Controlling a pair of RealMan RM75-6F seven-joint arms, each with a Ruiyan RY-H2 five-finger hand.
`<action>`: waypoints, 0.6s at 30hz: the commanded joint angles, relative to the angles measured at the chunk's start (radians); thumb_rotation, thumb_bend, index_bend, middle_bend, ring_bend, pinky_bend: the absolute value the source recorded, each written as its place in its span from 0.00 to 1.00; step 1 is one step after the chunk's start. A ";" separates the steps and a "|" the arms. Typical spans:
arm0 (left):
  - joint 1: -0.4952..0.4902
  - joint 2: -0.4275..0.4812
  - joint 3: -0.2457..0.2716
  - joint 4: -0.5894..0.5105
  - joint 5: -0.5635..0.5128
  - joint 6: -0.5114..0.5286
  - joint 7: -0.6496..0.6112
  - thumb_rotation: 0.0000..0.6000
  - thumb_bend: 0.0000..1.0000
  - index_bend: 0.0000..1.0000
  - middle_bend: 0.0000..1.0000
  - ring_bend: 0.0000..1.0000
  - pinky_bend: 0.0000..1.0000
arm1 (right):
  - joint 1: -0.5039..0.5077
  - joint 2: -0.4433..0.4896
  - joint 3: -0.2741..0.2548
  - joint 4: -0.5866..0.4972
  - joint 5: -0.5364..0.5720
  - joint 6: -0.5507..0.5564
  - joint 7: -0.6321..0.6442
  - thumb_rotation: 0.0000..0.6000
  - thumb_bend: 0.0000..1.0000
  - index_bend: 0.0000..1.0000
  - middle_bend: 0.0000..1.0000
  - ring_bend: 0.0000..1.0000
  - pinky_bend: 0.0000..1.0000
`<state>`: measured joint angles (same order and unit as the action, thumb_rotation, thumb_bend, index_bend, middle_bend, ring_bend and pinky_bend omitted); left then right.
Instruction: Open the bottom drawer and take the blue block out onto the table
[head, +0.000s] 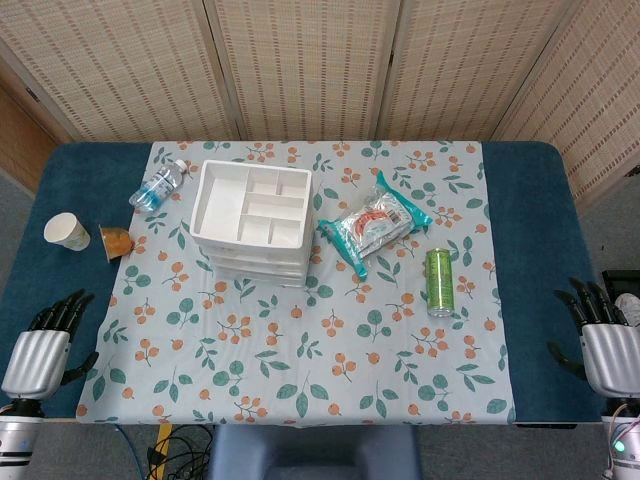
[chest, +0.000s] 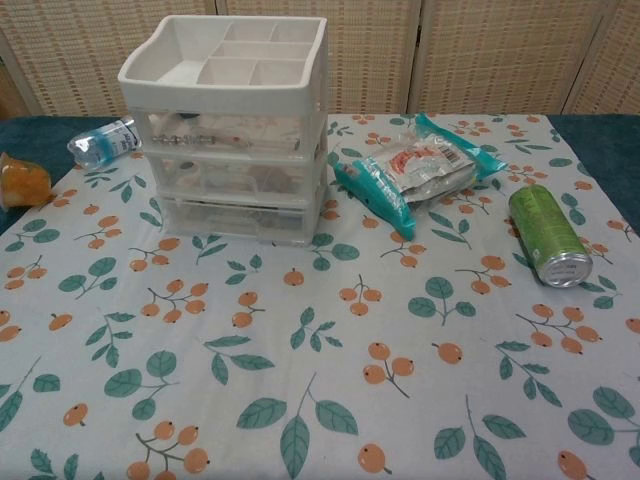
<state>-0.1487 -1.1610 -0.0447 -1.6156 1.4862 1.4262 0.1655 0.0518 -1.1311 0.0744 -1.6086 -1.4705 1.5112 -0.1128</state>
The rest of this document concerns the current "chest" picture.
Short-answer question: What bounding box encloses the clear plastic drawer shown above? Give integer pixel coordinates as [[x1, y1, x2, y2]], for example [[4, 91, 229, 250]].
[[147, 153, 317, 198], [159, 197, 314, 245], [131, 110, 320, 153]]

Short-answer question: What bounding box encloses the white drawer organizer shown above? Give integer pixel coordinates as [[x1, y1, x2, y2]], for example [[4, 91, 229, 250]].
[[117, 14, 330, 247]]

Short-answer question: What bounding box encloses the floral fruit print tablecloth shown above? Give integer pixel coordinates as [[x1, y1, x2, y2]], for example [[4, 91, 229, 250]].
[[0, 113, 640, 480]]

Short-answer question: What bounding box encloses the teal clear snack bag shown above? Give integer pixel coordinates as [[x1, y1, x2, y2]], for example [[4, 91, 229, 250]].
[[327, 112, 509, 240]]

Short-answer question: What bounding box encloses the beaded pen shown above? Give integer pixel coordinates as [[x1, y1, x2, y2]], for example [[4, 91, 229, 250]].
[[151, 130, 254, 150]]

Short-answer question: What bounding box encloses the green drink can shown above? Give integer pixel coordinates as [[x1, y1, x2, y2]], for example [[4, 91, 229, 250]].
[[508, 184, 595, 289]]

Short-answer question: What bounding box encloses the woven bamboo folding screen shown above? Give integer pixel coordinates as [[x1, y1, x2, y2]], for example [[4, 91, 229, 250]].
[[0, 0, 640, 119]]

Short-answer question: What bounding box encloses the clear plastic water bottle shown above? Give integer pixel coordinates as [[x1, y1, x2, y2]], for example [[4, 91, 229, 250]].
[[67, 115, 144, 171]]

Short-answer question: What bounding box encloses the orange jelly cup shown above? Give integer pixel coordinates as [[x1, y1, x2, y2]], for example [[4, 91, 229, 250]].
[[0, 152, 54, 210]]

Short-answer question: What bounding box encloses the dark teal table cover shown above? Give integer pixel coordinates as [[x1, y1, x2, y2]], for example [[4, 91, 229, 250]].
[[0, 113, 640, 236]]

